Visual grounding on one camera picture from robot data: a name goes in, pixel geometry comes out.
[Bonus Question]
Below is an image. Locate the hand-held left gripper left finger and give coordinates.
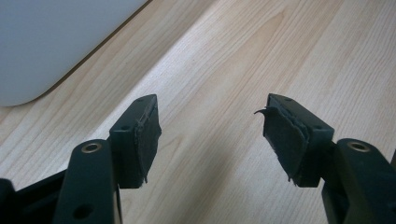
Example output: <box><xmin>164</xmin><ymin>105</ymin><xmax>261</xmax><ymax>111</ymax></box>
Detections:
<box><xmin>108</xmin><ymin>93</ymin><xmax>163</xmax><ymax>189</ymax></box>

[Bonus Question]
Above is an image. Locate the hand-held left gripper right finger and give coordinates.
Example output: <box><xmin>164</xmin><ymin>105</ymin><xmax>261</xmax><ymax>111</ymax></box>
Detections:
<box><xmin>254</xmin><ymin>92</ymin><xmax>336</xmax><ymax>189</ymax></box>

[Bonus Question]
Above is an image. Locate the white divided organizer box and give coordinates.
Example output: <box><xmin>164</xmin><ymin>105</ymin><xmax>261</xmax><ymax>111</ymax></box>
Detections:
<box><xmin>0</xmin><ymin>0</ymin><xmax>149</xmax><ymax>107</ymax></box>

